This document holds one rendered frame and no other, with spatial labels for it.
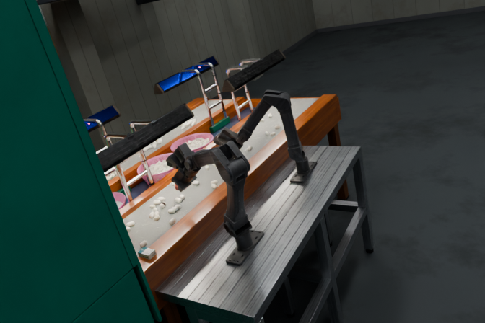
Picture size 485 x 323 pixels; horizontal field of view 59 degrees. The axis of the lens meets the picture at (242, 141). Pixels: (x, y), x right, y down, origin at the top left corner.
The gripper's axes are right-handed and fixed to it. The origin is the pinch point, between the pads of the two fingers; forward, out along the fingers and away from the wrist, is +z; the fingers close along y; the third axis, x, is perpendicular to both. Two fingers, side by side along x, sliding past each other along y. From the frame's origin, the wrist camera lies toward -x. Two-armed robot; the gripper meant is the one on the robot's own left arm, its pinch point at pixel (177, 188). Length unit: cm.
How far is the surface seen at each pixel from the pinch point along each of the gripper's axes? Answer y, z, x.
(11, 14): 50, -69, -50
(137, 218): 11.3, 21.9, -3.4
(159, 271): 33.6, -3.4, 20.8
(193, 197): -10.7, 10.0, 6.7
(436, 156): -204, 10, 104
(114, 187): -8, 52, -29
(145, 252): 32.6, -3.4, 12.3
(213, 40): -360, 199, -164
